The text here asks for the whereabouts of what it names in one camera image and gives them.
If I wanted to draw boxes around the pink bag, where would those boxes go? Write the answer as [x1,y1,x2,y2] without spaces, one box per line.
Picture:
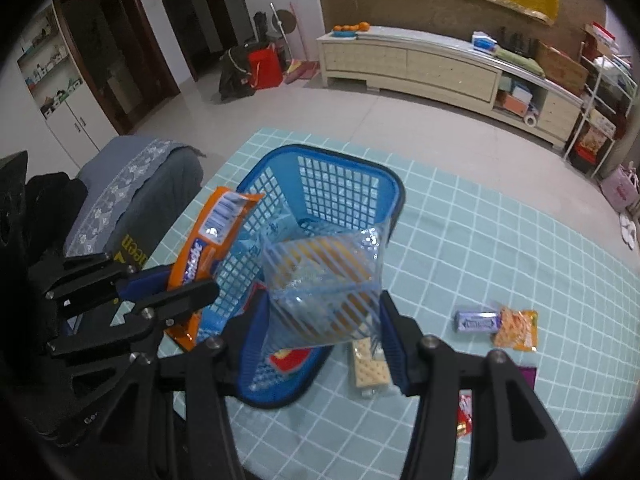
[600,162,640,213]

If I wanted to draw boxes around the red yellow snack pouch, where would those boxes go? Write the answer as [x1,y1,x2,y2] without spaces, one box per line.
[267,347,313,376]

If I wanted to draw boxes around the dark wooden door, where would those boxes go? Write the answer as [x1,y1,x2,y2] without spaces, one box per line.
[149,0,238,81]
[52,0,181,136]

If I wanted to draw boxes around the white metal rack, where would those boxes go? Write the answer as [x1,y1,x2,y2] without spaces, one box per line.
[565,22,638,178]

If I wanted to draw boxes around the mop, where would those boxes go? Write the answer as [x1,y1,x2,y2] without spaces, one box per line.
[269,2,296,61]

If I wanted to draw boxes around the purple snack bar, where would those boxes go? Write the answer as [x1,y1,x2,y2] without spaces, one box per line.
[455,310,501,335]

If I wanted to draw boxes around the clear cracker packet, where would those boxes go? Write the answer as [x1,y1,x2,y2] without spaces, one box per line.
[348,337,392,400]

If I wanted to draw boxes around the black garment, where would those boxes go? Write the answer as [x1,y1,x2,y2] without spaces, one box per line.
[0,150,88,281]

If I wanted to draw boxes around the green checked tablecloth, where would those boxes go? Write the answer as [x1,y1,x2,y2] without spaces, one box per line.
[145,127,636,476]

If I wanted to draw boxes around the plate of oranges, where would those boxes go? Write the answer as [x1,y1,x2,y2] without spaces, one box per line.
[332,21,371,38]

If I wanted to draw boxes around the cream TV cabinet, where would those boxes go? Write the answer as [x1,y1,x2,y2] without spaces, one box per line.
[317,25,585,150]

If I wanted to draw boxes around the small red packet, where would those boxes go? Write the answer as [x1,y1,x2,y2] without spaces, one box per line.
[457,392,473,438]

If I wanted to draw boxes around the sofa with grey-blue cover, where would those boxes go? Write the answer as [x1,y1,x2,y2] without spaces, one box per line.
[64,135,205,271]

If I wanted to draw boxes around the orange snack packet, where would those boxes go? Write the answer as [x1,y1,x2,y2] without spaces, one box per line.
[166,186,266,352]

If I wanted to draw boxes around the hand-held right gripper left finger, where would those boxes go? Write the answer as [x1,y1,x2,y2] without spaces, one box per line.
[90,292,271,480]

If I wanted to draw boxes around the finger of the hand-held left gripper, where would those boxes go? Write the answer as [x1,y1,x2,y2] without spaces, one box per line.
[27,252,173,317]
[47,280,221,361]

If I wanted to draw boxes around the brown cardboard box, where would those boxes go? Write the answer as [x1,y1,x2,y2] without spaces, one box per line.
[536,41,591,95]

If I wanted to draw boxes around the red bucket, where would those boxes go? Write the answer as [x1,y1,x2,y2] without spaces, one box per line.
[248,44,284,90]

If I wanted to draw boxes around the blue plastic basket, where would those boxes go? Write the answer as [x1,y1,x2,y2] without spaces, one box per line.
[197,144,407,409]

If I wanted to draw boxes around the white cabinet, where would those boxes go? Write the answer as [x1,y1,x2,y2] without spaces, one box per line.
[16,5,101,156]

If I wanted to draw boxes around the black bag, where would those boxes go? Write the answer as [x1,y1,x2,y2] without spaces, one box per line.
[219,44,257,102]

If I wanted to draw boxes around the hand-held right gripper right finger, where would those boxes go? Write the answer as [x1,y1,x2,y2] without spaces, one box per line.
[377,290,583,480]

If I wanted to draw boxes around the orange chips packet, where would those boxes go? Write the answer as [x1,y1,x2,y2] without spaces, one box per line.
[492,306,540,352]

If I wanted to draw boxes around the white slippers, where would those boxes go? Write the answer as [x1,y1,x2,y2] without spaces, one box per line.
[619,210,640,251]

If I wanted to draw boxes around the green cushion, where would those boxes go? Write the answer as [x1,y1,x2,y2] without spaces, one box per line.
[494,47,546,78]

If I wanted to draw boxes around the clear blue-striped snack packet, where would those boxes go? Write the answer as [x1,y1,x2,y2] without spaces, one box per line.
[260,227,388,351]

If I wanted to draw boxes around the pink broom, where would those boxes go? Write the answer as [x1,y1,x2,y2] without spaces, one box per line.
[285,2,318,83]

